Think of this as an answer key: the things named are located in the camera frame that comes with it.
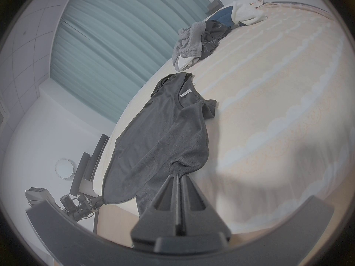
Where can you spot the white printed pillow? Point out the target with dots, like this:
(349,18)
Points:
(210,16)

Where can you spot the grey bedside table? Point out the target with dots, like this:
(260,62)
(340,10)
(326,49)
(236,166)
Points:
(213,6)

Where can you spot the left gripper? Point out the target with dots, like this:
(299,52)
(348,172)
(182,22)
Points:
(92,203)

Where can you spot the black T-shirt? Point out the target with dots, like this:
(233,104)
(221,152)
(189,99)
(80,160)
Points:
(166,134)

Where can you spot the blue-green curtain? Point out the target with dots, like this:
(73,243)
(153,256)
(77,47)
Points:
(116,46)

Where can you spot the round white mirror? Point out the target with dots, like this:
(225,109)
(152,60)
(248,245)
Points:
(65,168)

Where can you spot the dark blue garment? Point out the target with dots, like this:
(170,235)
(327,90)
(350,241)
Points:
(223,17)

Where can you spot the grey garment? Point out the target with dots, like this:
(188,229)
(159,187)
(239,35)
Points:
(191,37)

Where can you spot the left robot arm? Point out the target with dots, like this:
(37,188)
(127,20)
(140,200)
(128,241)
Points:
(69,206)

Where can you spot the small white garment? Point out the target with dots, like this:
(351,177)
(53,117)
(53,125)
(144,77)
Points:
(185,63)

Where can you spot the bed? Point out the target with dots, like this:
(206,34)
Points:
(277,107)

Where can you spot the ceiling air conditioner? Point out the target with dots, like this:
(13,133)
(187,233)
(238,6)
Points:
(2,118)

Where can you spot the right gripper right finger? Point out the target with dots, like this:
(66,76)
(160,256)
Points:
(199,217)

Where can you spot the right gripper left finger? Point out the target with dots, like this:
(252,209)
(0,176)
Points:
(163,217)

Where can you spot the large white garment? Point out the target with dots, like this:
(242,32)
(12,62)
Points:
(248,12)

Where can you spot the black shiny garment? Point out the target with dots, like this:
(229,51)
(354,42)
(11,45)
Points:
(215,36)

